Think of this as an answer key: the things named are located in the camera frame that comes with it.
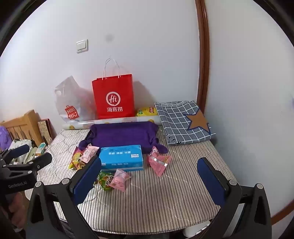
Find plaid cloth with star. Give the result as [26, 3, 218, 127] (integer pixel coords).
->
[154, 100, 216, 146]

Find small bottles and tubes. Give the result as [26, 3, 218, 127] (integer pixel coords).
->
[29, 142, 49, 162]

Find white container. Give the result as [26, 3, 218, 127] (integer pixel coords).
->
[184, 221, 212, 238]

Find striped mattress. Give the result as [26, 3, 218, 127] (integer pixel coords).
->
[24, 127, 237, 232]

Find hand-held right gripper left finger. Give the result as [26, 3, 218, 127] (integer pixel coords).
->
[26, 156, 103, 239]

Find red paper bag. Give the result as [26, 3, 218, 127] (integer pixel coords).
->
[92, 55, 135, 120]

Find wooden headboard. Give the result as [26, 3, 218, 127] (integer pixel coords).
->
[0, 110, 44, 147]

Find wooden door frame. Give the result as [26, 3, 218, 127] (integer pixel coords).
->
[195, 0, 210, 113]

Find purple cloth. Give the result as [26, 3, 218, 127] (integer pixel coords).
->
[78, 121, 169, 154]

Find person's left hand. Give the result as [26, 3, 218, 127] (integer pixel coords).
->
[8, 192, 26, 221]

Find purple bag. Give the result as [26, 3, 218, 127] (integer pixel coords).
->
[0, 125, 13, 151]

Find printed paper roll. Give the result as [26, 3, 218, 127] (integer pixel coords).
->
[62, 115, 162, 129]

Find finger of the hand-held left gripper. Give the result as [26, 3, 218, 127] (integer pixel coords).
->
[5, 152, 53, 173]
[0, 144, 30, 165]

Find translucent plastic shopping bag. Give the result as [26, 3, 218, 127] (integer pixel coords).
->
[54, 76, 96, 123]

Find white floral cloth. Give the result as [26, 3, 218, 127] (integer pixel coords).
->
[9, 139, 31, 163]

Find blue tissue pack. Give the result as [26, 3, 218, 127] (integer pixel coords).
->
[99, 145, 145, 172]

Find yellow purple snack packet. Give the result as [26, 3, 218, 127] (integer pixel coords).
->
[69, 146, 92, 170]

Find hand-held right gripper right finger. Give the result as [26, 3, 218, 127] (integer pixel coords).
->
[197, 157, 273, 239]

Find white light switch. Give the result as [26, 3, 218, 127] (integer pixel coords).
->
[76, 39, 89, 54]

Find green snack packet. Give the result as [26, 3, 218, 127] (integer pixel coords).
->
[96, 171, 115, 191]

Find white pink fruit snack packet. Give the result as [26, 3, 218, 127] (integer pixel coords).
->
[81, 146, 100, 163]

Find printed box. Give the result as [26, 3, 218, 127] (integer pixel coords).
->
[37, 118, 54, 145]

